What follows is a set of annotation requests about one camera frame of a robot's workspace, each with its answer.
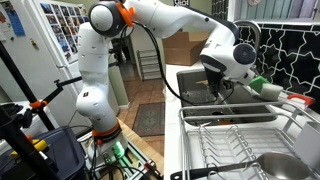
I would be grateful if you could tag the blue paper sheet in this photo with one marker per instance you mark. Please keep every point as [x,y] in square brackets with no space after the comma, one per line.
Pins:
[15,21]

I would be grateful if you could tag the green sponge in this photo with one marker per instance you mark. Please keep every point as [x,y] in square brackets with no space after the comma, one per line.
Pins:
[257,84]

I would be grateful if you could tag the black camera stand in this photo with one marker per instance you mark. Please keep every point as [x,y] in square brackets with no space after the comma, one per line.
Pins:
[20,146]

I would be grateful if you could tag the black framed wall picture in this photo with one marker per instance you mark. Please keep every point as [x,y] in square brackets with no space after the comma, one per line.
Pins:
[181,2]

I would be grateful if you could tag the dark plastic storage bin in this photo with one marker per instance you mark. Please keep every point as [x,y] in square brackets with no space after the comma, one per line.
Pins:
[63,150]

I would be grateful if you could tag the brown cardboard box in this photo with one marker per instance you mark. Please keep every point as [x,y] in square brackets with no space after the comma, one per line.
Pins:
[180,50]

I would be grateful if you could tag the printed photo collage sheet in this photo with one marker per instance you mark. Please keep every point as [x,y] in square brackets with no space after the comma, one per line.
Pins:
[61,30]

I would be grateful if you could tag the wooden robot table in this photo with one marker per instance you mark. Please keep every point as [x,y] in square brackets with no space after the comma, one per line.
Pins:
[146,146]

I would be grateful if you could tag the black tripod pole orange clamp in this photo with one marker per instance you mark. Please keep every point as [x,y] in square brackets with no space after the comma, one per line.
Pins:
[20,83]

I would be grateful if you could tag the white utensil holder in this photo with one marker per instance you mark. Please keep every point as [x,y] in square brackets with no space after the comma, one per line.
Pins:
[308,143]

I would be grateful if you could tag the white refrigerator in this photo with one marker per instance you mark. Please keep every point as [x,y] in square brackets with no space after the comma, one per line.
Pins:
[33,66]

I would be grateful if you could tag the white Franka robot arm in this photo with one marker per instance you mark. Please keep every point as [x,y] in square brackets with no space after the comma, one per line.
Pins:
[93,66]

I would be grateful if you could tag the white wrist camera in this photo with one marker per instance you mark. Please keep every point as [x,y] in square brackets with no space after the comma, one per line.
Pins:
[246,78]

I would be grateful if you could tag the kitchen window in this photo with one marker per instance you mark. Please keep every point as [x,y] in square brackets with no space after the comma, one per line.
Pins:
[283,8]

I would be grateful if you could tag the stainless steel sink basin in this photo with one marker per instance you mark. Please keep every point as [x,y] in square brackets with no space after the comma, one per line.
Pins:
[193,96]

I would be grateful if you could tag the patterned floor rug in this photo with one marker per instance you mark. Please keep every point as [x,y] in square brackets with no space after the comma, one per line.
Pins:
[149,118]

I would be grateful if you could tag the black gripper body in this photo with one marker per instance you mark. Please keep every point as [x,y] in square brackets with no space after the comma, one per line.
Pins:
[215,77]

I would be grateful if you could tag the curved steel kitchen faucet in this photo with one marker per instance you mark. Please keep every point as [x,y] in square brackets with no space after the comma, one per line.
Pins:
[253,25]

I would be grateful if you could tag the small yellow fridge magnet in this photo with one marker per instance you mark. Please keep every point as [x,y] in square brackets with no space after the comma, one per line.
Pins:
[34,44]

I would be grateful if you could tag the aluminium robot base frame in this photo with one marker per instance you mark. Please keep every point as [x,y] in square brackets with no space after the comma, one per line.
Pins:
[133,166]

